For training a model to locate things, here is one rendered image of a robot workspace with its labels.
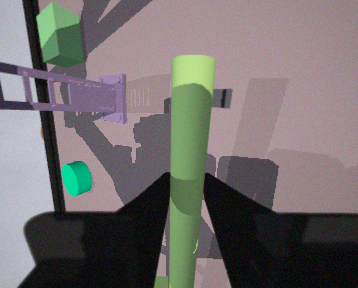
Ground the green block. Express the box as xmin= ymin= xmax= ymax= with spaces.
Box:
xmin=37 ymin=2 xmax=84 ymax=68

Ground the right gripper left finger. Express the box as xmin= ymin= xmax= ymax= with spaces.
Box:
xmin=23 ymin=172 xmax=170 ymax=288

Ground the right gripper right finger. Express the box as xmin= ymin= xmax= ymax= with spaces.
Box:
xmin=203 ymin=173 xmax=358 ymax=288

